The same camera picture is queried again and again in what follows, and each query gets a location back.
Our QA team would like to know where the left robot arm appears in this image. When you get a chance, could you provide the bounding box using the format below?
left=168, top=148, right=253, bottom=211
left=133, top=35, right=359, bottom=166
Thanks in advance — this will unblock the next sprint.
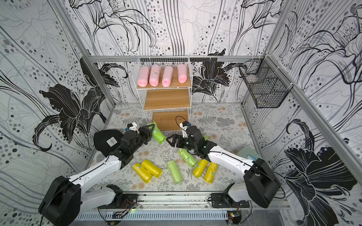
left=38, top=123, right=155, bottom=226

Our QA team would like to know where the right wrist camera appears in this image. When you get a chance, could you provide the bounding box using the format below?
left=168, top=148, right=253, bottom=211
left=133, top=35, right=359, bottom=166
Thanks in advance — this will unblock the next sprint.
left=179, top=121, right=190, bottom=138

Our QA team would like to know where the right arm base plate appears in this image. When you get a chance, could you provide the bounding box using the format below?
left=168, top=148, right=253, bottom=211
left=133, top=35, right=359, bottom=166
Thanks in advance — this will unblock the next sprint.
left=208, top=193, right=250, bottom=209

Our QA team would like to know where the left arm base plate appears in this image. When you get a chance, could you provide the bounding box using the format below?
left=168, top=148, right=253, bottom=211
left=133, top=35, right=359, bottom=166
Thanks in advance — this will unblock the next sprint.
left=99, top=194, right=138, bottom=210

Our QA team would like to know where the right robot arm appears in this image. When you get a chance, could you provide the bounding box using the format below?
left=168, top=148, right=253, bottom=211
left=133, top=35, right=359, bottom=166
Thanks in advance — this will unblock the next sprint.
left=166, top=126, right=281, bottom=209

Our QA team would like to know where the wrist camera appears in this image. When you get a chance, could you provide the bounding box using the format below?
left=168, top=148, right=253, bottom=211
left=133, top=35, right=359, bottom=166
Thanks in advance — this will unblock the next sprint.
left=179, top=121, right=190, bottom=138
left=125, top=122, right=138, bottom=132

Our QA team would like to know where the white wire wooden shelf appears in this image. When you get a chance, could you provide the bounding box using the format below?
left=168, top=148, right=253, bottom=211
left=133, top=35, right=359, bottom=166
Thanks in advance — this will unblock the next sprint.
left=133, top=56, right=193, bottom=131

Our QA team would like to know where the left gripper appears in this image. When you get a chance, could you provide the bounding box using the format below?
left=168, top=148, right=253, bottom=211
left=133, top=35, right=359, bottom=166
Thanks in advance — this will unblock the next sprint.
left=130, top=124, right=156, bottom=153

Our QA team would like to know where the green tissue box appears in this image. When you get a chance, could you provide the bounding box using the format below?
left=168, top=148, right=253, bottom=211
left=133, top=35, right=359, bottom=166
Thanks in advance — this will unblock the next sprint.
left=237, top=146, right=261, bottom=161

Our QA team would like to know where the white slotted cable duct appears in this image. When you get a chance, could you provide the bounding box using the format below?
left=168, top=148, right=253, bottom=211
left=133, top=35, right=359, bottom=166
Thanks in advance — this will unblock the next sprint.
left=76, top=210, right=228, bottom=221

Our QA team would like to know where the black baseball cap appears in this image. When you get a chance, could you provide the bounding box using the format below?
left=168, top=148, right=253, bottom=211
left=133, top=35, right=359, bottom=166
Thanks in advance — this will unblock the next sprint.
left=93, top=130, right=123, bottom=157

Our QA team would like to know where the yellow trash bag roll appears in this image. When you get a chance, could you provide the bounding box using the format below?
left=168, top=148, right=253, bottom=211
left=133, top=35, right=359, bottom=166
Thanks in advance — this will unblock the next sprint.
left=193, top=159, right=209, bottom=178
left=141, top=159, right=163, bottom=178
left=204, top=163, right=219, bottom=184
left=133, top=163, right=153, bottom=184

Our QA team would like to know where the pink trash bag roll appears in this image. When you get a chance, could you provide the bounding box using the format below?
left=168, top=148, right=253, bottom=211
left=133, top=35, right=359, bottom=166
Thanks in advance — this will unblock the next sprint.
left=137, top=66, right=150, bottom=87
left=149, top=64, right=161, bottom=87
left=177, top=64, right=188, bottom=83
left=162, top=66, right=173, bottom=87

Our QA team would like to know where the black wire wall basket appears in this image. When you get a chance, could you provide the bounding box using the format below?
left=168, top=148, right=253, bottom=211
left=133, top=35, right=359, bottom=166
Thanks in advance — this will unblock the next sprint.
left=239, top=59, right=289, bottom=108

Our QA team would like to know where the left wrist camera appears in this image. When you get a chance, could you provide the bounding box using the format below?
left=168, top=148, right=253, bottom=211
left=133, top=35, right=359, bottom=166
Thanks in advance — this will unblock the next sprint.
left=125, top=122, right=138, bottom=132

